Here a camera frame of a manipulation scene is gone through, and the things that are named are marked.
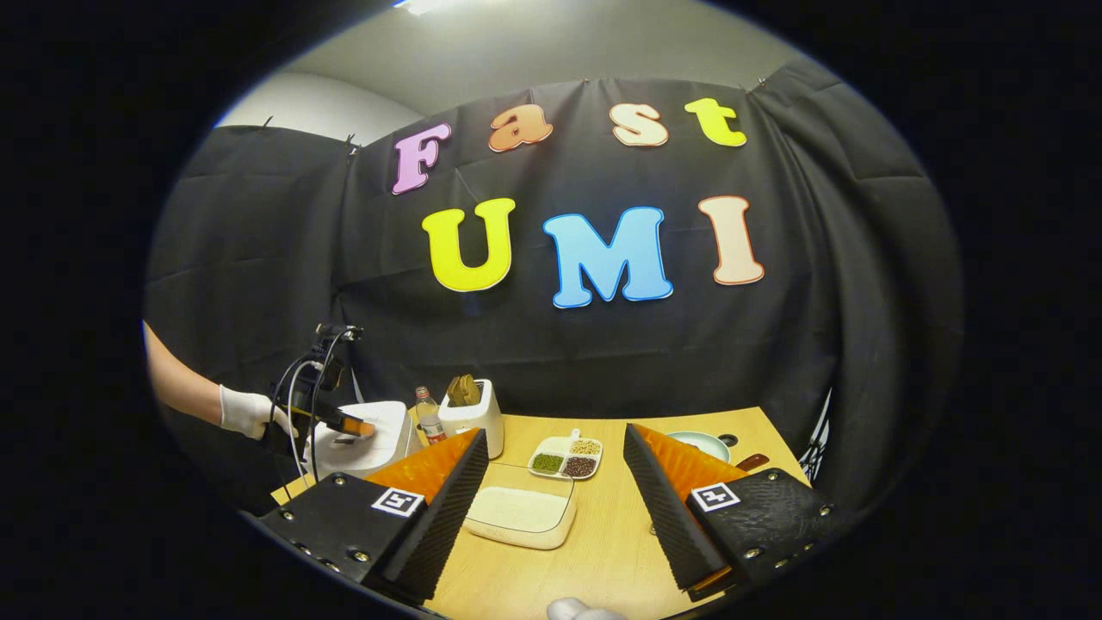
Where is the pale green plate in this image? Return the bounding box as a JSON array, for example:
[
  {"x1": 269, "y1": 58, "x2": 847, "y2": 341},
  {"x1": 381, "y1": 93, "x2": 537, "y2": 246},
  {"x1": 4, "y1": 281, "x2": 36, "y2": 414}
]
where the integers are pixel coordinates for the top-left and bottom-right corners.
[{"x1": 666, "y1": 431, "x2": 733, "y2": 464}]

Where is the white toaster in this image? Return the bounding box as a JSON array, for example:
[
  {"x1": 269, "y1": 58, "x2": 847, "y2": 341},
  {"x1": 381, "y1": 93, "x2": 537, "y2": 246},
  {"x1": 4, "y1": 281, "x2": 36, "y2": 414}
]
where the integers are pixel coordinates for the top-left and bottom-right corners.
[{"x1": 438, "y1": 379, "x2": 505, "y2": 459}]

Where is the black backdrop cloth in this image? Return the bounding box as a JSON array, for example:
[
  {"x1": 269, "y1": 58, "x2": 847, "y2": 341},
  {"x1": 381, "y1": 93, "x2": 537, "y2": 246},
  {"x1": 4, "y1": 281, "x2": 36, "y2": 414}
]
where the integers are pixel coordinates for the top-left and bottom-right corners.
[{"x1": 145, "y1": 60, "x2": 963, "y2": 518}]

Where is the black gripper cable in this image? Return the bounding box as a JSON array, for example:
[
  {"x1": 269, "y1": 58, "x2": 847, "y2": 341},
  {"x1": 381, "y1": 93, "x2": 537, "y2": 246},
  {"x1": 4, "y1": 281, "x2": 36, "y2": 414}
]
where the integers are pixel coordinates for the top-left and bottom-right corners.
[{"x1": 272, "y1": 327, "x2": 356, "y2": 483}]

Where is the white divided dish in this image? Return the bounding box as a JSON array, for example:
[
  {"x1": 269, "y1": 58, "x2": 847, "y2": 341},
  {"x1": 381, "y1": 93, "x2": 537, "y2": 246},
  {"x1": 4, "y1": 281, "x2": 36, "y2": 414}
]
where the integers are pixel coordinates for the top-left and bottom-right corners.
[{"x1": 527, "y1": 429, "x2": 604, "y2": 481}]

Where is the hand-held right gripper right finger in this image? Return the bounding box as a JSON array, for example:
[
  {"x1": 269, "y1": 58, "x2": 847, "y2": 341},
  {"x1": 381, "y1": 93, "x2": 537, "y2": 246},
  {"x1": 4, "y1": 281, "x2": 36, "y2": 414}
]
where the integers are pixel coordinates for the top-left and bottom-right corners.
[{"x1": 620, "y1": 423, "x2": 862, "y2": 604}]

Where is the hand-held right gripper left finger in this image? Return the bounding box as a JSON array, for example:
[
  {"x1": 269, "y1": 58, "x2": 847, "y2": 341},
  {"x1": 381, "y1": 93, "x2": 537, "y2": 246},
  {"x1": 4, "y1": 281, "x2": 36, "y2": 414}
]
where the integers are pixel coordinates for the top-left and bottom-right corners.
[{"x1": 256, "y1": 427, "x2": 489, "y2": 605}]

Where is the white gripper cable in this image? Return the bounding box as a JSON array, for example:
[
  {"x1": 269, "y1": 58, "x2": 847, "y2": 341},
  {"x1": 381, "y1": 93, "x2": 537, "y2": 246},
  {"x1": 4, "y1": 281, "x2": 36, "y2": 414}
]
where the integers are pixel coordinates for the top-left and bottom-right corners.
[{"x1": 287, "y1": 360, "x2": 326, "y2": 483}]

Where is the plastic bottle with red label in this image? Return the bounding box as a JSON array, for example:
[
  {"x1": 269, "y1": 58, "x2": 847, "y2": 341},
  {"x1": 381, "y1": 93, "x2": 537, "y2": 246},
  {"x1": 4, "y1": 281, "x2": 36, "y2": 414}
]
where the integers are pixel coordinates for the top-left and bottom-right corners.
[{"x1": 414, "y1": 387, "x2": 449, "y2": 449}]

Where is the clear tray of white rice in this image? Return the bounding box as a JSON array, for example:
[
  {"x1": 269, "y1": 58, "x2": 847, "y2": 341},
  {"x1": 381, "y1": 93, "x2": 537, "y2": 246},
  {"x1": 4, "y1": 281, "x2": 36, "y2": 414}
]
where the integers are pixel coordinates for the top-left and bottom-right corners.
[{"x1": 463, "y1": 462, "x2": 578, "y2": 550}]

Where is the white rice cooker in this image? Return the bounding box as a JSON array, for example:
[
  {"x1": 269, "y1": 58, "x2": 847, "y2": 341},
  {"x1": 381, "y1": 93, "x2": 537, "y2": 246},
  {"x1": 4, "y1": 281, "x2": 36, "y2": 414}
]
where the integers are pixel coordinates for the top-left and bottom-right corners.
[{"x1": 306, "y1": 400, "x2": 414, "y2": 481}]

